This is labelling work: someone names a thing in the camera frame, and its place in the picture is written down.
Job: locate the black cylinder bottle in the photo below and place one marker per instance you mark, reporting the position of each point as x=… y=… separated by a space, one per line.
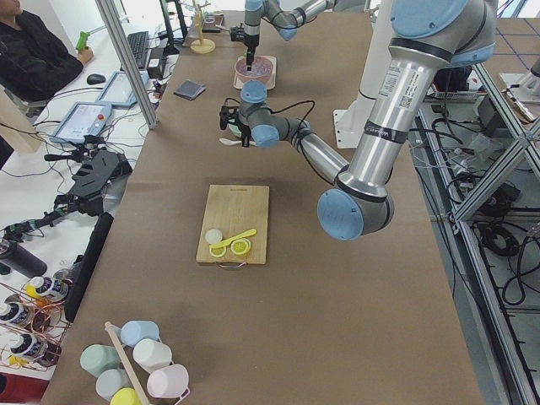
x=21 y=260

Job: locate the aluminium frame post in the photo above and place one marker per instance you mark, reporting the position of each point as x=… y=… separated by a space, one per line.
x=111 y=18

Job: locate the near blue teach pendant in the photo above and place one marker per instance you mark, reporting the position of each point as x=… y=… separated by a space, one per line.
x=82 y=120

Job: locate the white ceramic spoon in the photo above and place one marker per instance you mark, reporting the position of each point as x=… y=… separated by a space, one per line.
x=230 y=142

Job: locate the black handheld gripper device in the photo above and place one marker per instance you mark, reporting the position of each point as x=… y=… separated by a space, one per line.
x=98 y=168

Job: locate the wooden mug tree stand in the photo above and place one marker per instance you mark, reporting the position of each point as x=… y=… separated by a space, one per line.
x=200 y=45

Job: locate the black keyboard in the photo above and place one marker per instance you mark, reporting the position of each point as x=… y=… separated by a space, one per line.
x=138 y=42

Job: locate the bamboo cutting board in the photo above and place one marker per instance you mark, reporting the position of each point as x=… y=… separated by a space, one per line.
x=234 y=209

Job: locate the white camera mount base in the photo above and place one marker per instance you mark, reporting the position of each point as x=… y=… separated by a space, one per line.
x=349 y=124

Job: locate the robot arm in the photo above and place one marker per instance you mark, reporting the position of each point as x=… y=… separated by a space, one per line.
x=424 y=38
x=286 y=23

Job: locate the grey folded cloth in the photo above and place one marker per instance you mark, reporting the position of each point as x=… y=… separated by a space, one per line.
x=189 y=90

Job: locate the person in black jacket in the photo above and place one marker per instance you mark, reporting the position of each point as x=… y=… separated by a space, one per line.
x=35 y=64

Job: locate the copper wire bottle rack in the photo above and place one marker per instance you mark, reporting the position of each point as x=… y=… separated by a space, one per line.
x=34 y=322

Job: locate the pink plastic cup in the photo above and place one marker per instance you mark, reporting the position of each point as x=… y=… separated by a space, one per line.
x=171 y=381

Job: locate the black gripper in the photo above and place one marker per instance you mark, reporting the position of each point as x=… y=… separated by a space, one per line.
x=241 y=129
x=251 y=42

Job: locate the yellow plastic spoon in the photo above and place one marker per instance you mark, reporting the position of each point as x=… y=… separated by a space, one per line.
x=228 y=241

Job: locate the peeled white lemon end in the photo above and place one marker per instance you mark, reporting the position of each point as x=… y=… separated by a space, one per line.
x=213 y=236

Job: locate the lemon slice near handle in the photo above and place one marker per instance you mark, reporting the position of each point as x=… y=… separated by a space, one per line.
x=240 y=247

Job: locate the black computer mouse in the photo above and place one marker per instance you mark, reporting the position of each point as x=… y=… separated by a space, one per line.
x=95 y=78

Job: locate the blue plastic cup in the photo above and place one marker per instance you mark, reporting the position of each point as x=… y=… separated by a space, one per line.
x=132 y=332

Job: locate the pink bowl of ice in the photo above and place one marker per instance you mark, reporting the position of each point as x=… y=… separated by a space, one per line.
x=261 y=70

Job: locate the far blue teach pendant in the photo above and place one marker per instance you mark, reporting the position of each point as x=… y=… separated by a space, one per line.
x=117 y=91

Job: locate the yellow plastic cup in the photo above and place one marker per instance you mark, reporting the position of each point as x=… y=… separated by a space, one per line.
x=125 y=396

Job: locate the blue teach pendant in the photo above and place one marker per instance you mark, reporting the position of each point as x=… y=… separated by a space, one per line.
x=117 y=91
x=82 y=120

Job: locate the grey plastic cup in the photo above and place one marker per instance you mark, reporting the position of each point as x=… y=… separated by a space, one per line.
x=110 y=382

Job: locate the black foam bar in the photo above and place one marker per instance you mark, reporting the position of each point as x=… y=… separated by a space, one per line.
x=87 y=266

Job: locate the white plastic cup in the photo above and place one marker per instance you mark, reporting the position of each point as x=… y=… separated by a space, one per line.
x=152 y=355

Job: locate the green plastic cup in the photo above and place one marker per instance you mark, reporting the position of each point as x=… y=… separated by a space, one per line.
x=98 y=358

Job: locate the lemon slice by peeled lemon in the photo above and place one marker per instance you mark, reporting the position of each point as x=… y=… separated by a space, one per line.
x=217 y=251

